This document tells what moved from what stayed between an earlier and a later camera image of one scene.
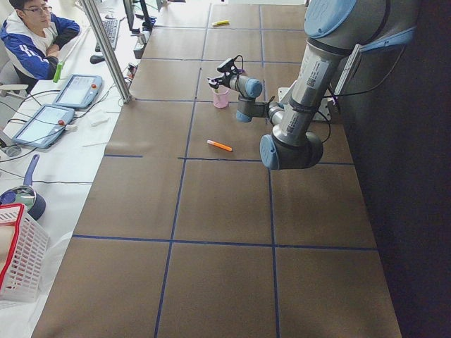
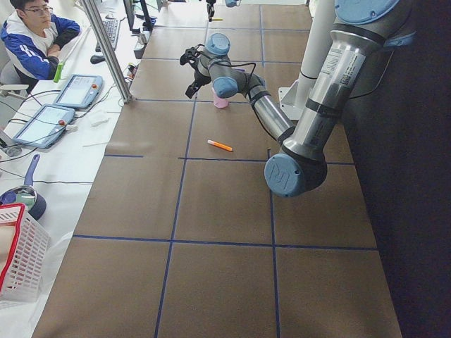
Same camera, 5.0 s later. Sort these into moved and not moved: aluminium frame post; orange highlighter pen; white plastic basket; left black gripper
Moved: left black gripper
Not moved: orange highlighter pen; aluminium frame post; white plastic basket
